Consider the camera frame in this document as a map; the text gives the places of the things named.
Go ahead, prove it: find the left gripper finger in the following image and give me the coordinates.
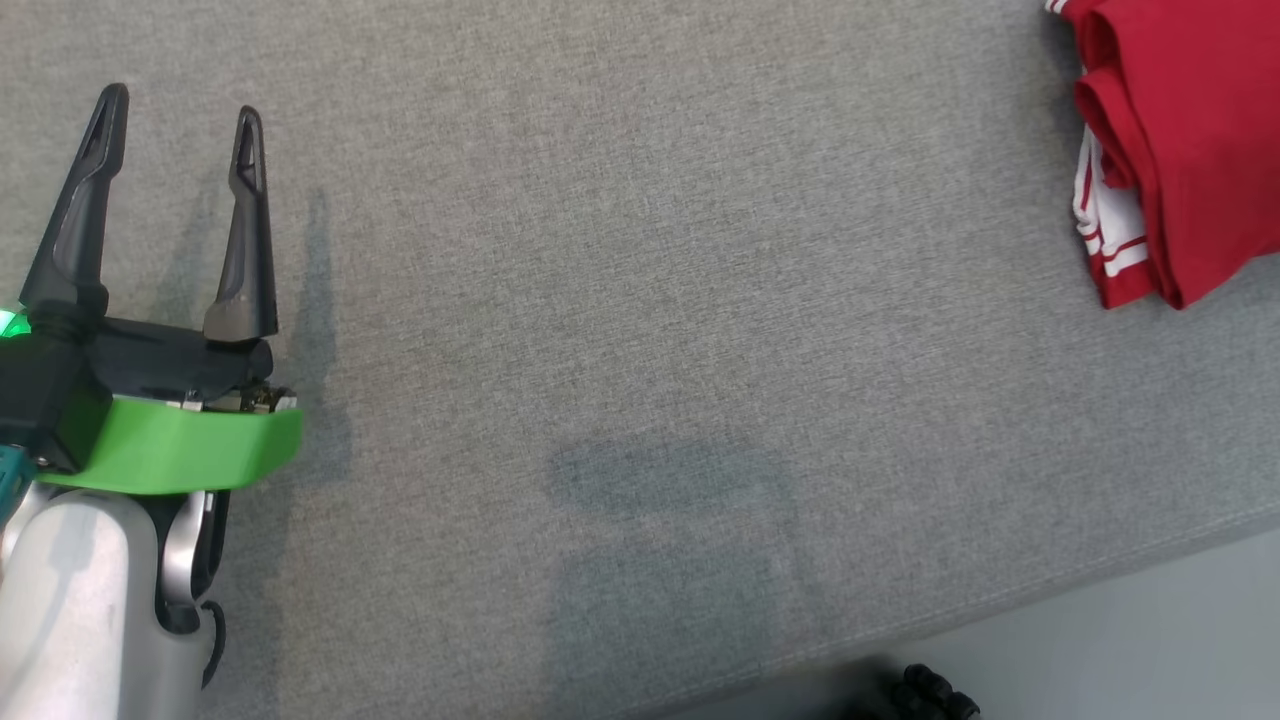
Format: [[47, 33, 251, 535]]
[[202, 105, 280, 346], [17, 83, 131, 323]]

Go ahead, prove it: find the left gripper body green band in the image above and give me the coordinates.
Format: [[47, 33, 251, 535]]
[[35, 318, 305, 497]]

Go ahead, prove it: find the red shirt with white sleeves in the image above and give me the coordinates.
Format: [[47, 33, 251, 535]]
[[1072, 60, 1280, 311]]

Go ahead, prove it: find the left camera teal plug cable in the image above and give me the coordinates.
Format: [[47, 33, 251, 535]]
[[0, 445, 31, 526]]

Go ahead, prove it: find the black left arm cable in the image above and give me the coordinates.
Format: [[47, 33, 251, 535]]
[[198, 598, 229, 691]]

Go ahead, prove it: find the black cable chain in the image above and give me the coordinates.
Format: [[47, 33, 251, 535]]
[[845, 660, 983, 720]]

